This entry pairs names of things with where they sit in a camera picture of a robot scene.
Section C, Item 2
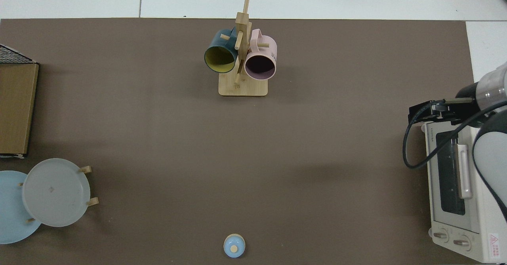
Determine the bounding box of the light blue plate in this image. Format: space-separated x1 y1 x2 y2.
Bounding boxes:
0 170 42 244

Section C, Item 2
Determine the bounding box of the wooden cup stand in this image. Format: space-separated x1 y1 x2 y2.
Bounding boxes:
218 0 269 97

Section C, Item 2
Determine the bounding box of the brown table cloth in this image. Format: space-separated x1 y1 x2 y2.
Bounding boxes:
0 18 475 265

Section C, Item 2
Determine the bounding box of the wire basket with wooden floor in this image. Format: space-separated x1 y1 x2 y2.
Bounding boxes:
0 43 40 158

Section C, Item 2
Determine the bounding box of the pale toaster oven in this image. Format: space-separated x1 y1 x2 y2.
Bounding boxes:
421 120 507 264

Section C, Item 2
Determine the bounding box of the small blue round thing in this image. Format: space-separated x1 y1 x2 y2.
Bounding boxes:
223 234 246 258

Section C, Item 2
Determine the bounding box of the dark blue cup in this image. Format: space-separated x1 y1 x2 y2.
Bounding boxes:
204 28 239 74

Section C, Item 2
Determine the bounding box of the grey plate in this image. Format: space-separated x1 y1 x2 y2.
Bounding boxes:
22 158 91 228

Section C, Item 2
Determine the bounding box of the pink cup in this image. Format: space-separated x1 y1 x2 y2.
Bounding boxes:
244 29 277 80

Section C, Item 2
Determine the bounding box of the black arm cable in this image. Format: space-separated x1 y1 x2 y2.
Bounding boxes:
402 99 507 170

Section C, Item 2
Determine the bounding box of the wooden plate rack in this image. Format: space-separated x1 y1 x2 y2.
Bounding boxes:
18 165 99 223

